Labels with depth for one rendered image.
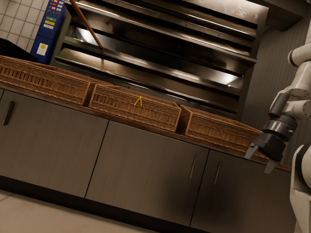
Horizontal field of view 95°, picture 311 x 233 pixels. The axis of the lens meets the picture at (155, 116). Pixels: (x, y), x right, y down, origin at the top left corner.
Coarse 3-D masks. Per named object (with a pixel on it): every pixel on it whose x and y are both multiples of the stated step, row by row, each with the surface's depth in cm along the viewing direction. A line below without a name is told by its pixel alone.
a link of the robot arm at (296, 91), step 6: (294, 84) 56; (300, 84) 55; (282, 90) 60; (288, 90) 57; (294, 90) 56; (300, 90) 55; (306, 90) 53; (276, 96) 61; (294, 96) 59; (300, 96) 57; (306, 96) 56; (270, 108) 60
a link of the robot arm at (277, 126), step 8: (272, 120) 54; (264, 128) 56; (272, 128) 53; (280, 128) 51; (288, 128) 51; (264, 136) 53; (272, 136) 52; (280, 136) 52; (288, 136) 51; (256, 144) 52; (264, 144) 51; (272, 144) 52; (280, 144) 52; (264, 152) 55; (272, 152) 51; (280, 152) 52; (280, 160) 52
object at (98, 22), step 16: (96, 16) 129; (112, 16) 125; (112, 32) 142; (128, 32) 136; (144, 32) 131; (160, 32) 126; (160, 48) 145; (176, 48) 139; (192, 48) 133; (208, 48) 128; (224, 64) 142; (240, 64) 136
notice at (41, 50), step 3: (39, 45) 132; (42, 45) 132; (45, 45) 133; (39, 48) 132; (42, 48) 132; (45, 48) 132; (39, 51) 132; (42, 51) 132; (45, 51) 132; (42, 54) 132
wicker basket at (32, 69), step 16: (0, 64) 84; (16, 64) 85; (32, 64) 106; (0, 80) 84; (16, 80) 84; (32, 80) 85; (48, 80) 126; (64, 80) 86; (80, 80) 87; (96, 80) 133; (64, 96) 86; (80, 96) 86
